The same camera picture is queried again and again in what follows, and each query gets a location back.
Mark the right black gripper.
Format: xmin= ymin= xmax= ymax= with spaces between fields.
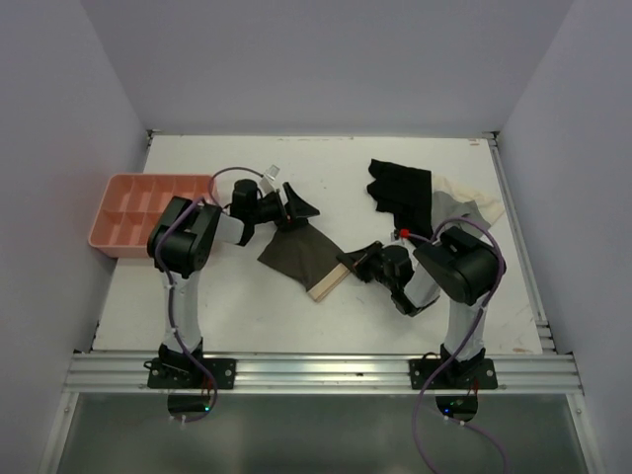
xmin=338 ymin=239 xmax=397 ymax=291

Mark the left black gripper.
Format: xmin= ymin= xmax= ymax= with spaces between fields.
xmin=249 ymin=182 xmax=318 ymax=230

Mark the olive underwear beige waistband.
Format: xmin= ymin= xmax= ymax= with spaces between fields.
xmin=258 ymin=224 xmax=351 ymax=302

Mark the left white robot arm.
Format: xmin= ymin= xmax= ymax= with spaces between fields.
xmin=146 ymin=179 xmax=320 ymax=388

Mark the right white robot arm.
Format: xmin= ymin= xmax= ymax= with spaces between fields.
xmin=337 ymin=216 xmax=507 ymax=388

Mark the black underwear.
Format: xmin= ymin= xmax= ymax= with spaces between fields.
xmin=366 ymin=159 xmax=433 ymax=238

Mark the grey underwear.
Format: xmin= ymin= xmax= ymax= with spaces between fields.
xmin=431 ymin=191 xmax=498 ymax=229

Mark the cream underwear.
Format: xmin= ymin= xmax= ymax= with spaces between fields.
xmin=432 ymin=174 xmax=505 ymax=222

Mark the pink compartment tray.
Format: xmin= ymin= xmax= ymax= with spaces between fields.
xmin=88 ymin=174 xmax=216 ymax=259

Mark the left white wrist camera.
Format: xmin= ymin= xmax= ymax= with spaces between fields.
xmin=261 ymin=165 xmax=280 ymax=189

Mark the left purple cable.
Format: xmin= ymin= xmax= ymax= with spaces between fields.
xmin=153 ymin=166 xmax=268 ymax=424

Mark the aluminium mounting rail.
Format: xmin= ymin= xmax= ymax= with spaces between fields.
xmin=63 ymin=352 xmax=583 ymax=395

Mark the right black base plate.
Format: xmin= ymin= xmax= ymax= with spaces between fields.
xmin=408 ymin=352 xmax=499 ymax=390

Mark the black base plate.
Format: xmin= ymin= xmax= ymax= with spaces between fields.
xmin=408 ymin=352 xmax=499 ymax=390
xmin=143 ymin=357 xmax=237 ymax=390

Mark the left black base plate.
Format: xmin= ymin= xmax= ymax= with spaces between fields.
xmin=143 ymin=357 xmax=237 ymax=390

